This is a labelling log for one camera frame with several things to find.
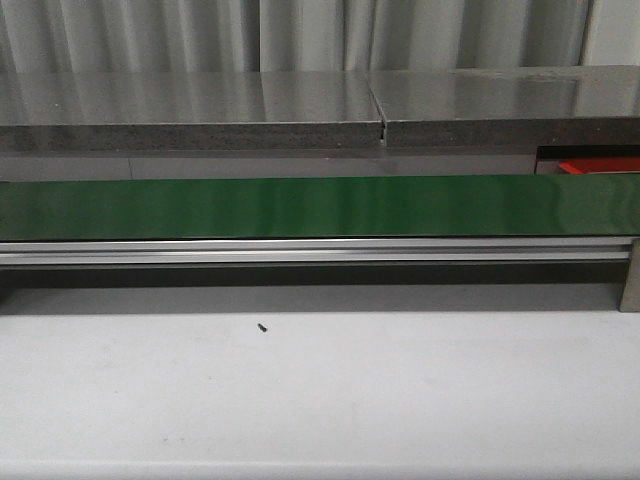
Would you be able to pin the grey conveyor support leg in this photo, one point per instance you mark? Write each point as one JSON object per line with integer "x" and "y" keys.
{"x": 630, "y": 298}

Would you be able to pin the grey stone counter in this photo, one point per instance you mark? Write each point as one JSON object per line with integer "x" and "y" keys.
{"x": 120, "y": 126}

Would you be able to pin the green conveyor belt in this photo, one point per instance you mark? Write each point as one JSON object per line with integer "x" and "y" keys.
{"x": 333, "y": 207}

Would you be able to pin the red plastic tray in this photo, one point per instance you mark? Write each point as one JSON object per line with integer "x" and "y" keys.
{"x": 601, "y": 165}

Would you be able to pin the aluminium conveyor frame rail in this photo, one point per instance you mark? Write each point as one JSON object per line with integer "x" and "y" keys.
{"x": 315, "y": 250}

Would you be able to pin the white pleated curtain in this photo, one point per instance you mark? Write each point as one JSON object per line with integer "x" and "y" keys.
{"x": 234, "y": 36}

